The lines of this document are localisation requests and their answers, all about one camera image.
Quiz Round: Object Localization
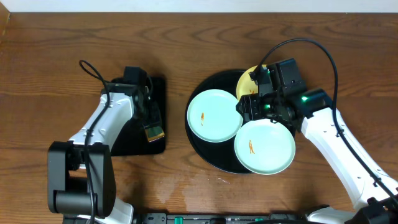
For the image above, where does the yellow green scrub sponge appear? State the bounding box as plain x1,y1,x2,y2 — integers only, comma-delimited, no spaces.
144,126,165,142

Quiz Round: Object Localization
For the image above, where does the yellow plate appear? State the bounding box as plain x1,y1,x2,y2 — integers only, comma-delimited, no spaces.
236,66,258,101

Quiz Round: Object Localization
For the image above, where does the mint plate front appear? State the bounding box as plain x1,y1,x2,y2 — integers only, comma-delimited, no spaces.
234,119,295,175

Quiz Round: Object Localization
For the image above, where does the mint plate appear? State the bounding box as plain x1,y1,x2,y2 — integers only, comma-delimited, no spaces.
234,119,295,175
187,89,243,143

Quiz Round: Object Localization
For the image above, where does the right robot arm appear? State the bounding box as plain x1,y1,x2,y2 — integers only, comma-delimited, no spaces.
234,67,397,223

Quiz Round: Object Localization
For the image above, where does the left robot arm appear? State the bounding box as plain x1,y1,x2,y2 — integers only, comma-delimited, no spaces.
47,81,166,223

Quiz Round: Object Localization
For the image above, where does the black rectangular tray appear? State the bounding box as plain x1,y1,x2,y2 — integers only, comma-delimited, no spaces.
111,77,167,156

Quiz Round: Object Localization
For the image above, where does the black round tray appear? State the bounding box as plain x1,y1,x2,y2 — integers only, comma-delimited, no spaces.
185,69,251,174

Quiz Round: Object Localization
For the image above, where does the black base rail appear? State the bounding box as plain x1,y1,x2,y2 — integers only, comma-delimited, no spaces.
132,213,308,224

